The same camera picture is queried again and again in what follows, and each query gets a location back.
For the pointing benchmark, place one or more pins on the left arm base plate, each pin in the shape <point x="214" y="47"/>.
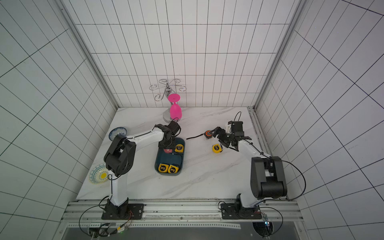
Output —
<point x="123" y="212"/>

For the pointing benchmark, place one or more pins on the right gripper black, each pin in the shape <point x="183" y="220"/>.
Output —
<point x="219" y="133"/>

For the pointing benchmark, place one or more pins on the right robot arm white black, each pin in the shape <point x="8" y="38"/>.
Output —
<point x="267" y="177"/>

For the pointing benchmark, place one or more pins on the dark teal storage box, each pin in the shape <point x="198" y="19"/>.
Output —
<point x="176" y="159"/>

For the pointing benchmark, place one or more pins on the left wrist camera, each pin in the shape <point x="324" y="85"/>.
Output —
<point x="174" y="128"/>

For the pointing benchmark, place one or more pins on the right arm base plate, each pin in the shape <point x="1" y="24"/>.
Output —
<point x="238" y="212"/>

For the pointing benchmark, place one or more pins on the blue white patterned bowl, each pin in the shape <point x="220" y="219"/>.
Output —
<point x="119" y="131"/>

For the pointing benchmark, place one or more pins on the black orange tape measure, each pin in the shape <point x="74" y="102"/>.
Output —
<point x="206" y="134"/>

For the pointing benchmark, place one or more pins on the aluminium mounting rail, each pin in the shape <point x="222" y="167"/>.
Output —
<point x="85" y="215"/>

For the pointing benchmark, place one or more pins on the left electronics board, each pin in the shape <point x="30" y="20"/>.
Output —
<point x="104" y="231"/>

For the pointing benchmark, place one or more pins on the pink plastic wine glass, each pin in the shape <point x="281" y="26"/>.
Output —
<point x="175" y="109"/>

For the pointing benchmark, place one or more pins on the yellow green patterned plate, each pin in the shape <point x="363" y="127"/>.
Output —
<point x="98" y="174"/>

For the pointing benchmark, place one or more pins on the silver glass holder stand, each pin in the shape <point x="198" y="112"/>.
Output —
<point x="168" y="87"/>

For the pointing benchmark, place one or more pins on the electronics board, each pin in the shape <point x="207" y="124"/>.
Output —
<point x="265" y="229"/>
<point x="104" y="231"/>

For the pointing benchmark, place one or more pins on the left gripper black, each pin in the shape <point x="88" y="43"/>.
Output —
<point x="173" y="145"/>

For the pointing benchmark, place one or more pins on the right electronics board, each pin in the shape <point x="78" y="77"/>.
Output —
<point x="265" y="229"/>

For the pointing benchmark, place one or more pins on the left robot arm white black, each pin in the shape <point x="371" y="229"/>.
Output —
<point x="120" y="156"/>

